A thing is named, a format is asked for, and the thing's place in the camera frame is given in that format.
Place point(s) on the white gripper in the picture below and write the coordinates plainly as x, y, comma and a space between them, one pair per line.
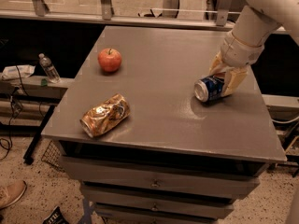
239, 52

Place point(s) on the blue pepsi can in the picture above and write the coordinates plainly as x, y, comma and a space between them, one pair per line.
208, 88

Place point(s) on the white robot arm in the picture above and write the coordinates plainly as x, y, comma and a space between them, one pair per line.
260, 18

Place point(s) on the crushed orange soda can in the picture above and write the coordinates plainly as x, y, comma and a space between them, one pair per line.
106, 116

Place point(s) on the metal window railing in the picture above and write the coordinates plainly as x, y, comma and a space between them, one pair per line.
186, 14

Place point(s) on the grey drawer cabinet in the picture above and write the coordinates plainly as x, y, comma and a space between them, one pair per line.
173, 160

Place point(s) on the red apple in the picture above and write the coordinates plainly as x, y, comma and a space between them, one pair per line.
109, 60

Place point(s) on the clear plastic water bottle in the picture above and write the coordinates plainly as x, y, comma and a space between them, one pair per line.
49, 68

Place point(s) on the white crumpled cloth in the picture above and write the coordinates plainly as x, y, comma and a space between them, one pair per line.
17, 71

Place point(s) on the black printed bag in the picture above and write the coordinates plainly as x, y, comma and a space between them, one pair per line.
56, 217

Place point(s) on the tan shoe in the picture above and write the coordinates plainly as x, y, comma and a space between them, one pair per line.
11, 193

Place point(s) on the wire mesh basket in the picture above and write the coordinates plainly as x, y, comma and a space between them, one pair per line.
51, 157

